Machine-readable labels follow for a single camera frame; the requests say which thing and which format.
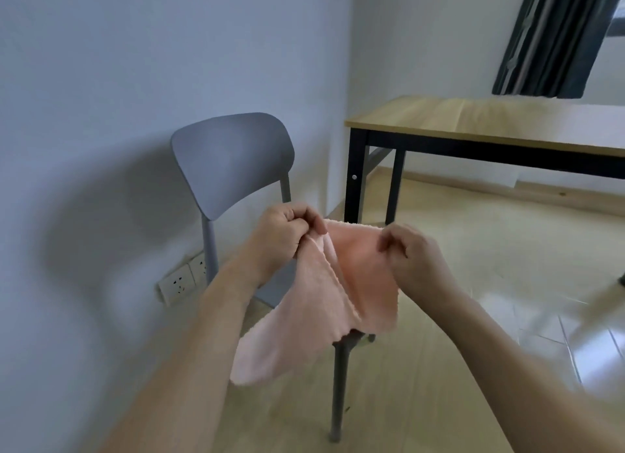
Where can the person's left hand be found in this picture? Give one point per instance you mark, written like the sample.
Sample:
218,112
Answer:
278,238

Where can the person's right hand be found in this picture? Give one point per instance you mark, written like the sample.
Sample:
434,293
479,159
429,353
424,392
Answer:
420,264

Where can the pink cloth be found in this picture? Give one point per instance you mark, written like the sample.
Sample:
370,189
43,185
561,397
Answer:
356,272

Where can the person's right forearm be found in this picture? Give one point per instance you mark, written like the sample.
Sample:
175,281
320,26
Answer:
532,384

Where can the person's left forearm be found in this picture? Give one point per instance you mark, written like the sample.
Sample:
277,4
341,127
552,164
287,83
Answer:
185,369

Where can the grey plastic chair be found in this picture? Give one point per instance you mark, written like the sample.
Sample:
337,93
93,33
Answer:
229,160

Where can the wooden table with black legs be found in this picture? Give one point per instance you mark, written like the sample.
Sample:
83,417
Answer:
464,118

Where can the dark grey curtain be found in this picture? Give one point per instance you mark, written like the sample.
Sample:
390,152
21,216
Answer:
552,38

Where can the white wall socket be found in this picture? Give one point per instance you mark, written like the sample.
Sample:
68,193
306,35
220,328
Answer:
177,284
197,267

